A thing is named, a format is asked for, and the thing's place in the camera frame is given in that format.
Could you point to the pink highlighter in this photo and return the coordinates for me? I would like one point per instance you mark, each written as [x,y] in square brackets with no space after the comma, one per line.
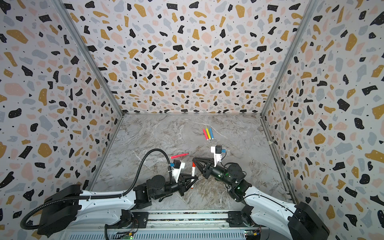
[179,156]
[205,133]

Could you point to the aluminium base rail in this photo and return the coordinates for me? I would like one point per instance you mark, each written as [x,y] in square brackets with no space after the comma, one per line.
[179,225]

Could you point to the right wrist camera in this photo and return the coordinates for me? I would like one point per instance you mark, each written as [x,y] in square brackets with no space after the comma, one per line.
[218,153]

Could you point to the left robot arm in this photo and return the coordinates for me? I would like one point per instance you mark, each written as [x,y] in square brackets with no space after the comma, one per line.
[72,206]

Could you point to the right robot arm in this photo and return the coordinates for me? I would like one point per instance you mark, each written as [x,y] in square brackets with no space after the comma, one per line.
[296,222]

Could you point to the yellow highlighter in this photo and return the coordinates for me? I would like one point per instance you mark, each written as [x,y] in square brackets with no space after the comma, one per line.
[208,134]

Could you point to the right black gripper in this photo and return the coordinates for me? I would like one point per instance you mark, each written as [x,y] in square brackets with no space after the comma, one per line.
[208,169]

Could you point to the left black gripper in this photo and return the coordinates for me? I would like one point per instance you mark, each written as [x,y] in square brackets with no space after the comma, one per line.
[182,183]

